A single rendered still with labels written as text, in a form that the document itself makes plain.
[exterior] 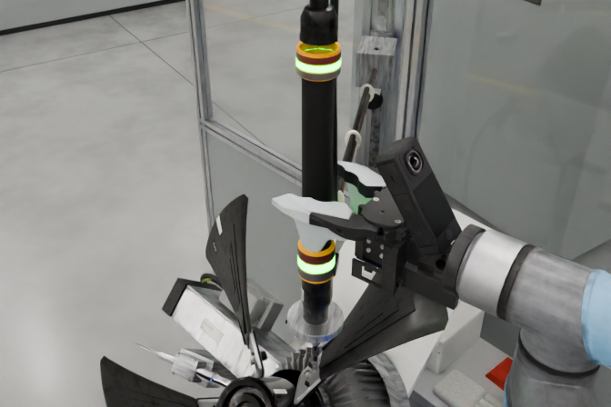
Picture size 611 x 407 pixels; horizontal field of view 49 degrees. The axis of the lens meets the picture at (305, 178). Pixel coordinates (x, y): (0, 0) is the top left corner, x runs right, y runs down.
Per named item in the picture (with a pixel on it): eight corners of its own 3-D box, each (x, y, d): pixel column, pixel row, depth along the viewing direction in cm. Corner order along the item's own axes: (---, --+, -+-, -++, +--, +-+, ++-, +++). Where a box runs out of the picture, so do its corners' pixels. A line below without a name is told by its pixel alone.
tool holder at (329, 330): (296, 289, 90) (296, 230, 84) (349, 296, 88) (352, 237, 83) (281, 338, 82) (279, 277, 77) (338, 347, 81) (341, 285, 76)
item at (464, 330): (427, 305, 171) (432, 272, 165) (481, 339, 162) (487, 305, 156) (383, 339, 162) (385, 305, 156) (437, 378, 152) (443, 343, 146)
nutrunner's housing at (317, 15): (303, 323, 88) (302, -32, 63) (333, 328, 87) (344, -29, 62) (296, 345, 85) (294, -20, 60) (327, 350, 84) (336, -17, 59)
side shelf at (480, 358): (420, 308, 175) (421, 300, 173) (545, 389, 153) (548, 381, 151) (356, 356, 161) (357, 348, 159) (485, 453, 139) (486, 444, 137)
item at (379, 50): (361, 69, 138) (363, 29, 134) (395, 72, 137) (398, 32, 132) (355, 90, 130) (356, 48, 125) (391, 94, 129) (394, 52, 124)
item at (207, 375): (269, 408, 115) (137, 349, 136) (273, 395, 116) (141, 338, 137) (261, 408, 114) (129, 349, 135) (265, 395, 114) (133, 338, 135)
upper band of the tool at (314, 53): (301, 64, 68) (301, 36, 67) (343, 67, 68) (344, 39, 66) (292, 81, 65) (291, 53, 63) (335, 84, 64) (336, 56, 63)
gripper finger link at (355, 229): (305, 233, 67) (393, 247, 66) (305, 221, 67) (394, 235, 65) (316, 207, 71) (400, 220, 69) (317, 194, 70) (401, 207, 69)
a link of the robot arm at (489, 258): (504, 271, 59) (538, 225, 64) (455, 251, 61) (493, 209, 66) (491, 332, 63) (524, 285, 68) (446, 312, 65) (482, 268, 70)
